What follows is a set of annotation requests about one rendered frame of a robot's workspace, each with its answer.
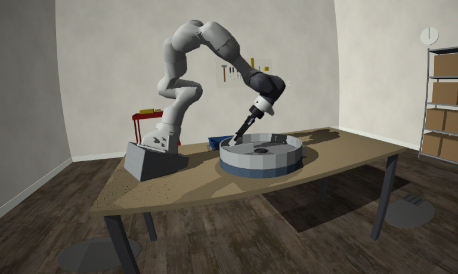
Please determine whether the blue shallow tray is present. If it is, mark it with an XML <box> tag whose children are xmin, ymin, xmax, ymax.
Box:
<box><xmin>208</xmin><ymin>136</ymin><xmax>233</xmax><ymax>150</ymax></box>

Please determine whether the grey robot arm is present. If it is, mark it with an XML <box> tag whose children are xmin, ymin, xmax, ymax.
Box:
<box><xmin>137</xmin><ymin>20</ymin><xmax>286</xmax><ymax>154</ymax></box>

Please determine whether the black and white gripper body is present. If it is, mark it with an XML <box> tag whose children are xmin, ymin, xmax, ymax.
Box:
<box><xmin>247</xmin><ymin>105</ymin><xmax>264</xmax><ymax>122</ymax></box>

